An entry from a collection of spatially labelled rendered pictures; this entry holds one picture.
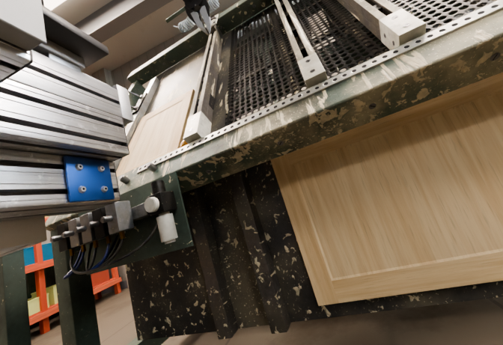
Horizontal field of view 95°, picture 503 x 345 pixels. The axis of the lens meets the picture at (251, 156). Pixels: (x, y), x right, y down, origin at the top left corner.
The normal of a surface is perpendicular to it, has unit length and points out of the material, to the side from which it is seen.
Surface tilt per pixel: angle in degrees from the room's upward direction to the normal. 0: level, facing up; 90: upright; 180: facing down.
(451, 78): 146
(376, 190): 90
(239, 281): 90
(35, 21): 90
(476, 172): 90
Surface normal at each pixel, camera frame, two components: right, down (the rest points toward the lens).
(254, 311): -0.38, -0.09
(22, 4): 0.91, -0.34
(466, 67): 0.04, 0.73
